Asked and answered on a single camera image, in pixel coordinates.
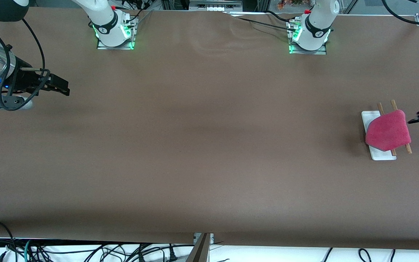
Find grey and pink towel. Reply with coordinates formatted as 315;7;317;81
365;109;412;152

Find wooden chopsticks pair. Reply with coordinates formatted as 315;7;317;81
391;99;412;154

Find brown table cover sheet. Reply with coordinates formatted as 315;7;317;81
0;7;419;251

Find orange background items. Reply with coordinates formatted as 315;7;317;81
277;0;305;10

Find brown wooden beam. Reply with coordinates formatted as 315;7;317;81
186;233;212;262

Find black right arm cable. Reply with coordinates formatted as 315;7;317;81
0;13;52;111

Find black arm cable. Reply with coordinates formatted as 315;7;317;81
0;13;52;111
381;0;419;111

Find white rack base plate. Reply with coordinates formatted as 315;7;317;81
362;111;397;161

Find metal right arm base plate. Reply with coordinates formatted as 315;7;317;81
97;16;136;50

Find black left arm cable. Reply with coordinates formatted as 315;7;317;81
381;0;419;111

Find black cable at right base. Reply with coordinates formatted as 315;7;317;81
122;4;153;24

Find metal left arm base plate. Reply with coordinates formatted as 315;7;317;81
288;20;327;55

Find tangled black floor cables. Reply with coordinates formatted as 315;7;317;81
31;244;179;262

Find short black table cable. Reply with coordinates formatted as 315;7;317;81
266;10;297;23

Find long black table cable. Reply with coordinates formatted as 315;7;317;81
224;12;297;31

